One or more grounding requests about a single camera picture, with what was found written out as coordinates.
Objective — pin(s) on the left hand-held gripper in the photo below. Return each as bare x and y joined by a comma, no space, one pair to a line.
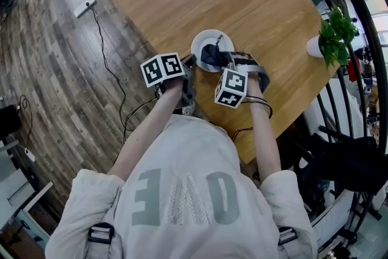
160,69

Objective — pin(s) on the black box on floor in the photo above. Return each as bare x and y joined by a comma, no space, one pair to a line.
8,122

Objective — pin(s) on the white round plate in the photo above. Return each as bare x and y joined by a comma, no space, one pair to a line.
212,38

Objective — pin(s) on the dark blue cloth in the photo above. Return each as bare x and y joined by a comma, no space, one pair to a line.
210,54

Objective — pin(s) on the white desk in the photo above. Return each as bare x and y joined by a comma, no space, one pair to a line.
18,185

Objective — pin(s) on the green plant in white pot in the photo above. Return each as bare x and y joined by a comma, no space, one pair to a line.
333,36

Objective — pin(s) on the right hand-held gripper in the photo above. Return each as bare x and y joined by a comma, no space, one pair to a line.
232,88

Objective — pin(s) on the person's white printed shirt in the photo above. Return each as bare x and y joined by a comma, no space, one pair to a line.
182,191

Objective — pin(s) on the black curved metal railing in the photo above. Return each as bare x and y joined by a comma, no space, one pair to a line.
368,18

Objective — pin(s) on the black bag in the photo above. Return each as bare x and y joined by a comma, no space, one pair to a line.
348,160

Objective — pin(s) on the person's left forearm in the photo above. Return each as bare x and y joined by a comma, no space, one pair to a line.
145,130

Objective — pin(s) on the white power strip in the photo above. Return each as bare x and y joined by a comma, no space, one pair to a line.
85,6

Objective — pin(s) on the person's right forearm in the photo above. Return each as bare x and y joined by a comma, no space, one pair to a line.
263,136

